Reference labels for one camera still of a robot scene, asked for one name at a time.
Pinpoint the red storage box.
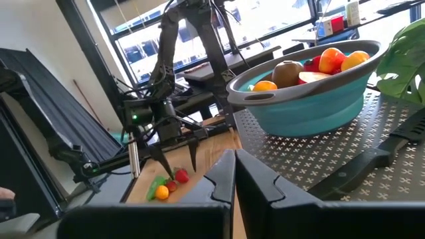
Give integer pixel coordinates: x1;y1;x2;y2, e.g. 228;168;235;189
331;15;345;33

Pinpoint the blue collapsible colander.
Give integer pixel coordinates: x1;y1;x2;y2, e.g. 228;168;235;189
226;39;383;138

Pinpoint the black ribbed panel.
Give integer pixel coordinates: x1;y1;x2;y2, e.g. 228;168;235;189
0;48;124;165

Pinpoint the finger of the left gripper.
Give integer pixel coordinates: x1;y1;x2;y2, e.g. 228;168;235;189
187;137;201;173
148;144;176;181

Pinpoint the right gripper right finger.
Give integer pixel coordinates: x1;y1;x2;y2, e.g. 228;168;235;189
234;148;425;239

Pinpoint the dark brown toy fruit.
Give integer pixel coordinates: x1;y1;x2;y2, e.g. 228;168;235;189
271;60;305;90

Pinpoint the red toy strawberry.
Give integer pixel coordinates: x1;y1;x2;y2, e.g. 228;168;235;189
173;168;191;185
303;55;322;73

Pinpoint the black kitchen knife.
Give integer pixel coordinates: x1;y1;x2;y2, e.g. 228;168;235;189
307;108;425;200

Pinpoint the teal bin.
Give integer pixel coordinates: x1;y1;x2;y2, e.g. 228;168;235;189
111;132;129;144

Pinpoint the person's hand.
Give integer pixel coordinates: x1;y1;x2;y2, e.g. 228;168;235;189
0;187;17;200

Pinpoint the red apple half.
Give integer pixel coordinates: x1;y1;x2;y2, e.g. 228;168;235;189
297;71;333;86

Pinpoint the grey desk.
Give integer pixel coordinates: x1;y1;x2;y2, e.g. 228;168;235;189
179;45;283;84

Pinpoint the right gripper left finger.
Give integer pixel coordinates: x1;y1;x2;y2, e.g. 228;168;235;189
56;149;237;239

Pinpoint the green pear-shaped fruit half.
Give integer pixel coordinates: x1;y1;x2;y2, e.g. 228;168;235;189
145;175;167;202

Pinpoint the green plant in white pot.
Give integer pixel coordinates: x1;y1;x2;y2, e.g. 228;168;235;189
376;18;425;106

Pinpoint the large window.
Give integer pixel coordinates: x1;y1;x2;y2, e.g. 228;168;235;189
88;0;319;86

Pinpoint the silver frame bracket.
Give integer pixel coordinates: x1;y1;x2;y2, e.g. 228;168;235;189
127;131;141;180

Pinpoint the grey perforated metal stand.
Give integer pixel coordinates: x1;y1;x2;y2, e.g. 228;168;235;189
232;89;425;203

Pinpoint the black aluminium rig frame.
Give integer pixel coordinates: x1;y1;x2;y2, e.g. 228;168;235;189
54;0;235;185

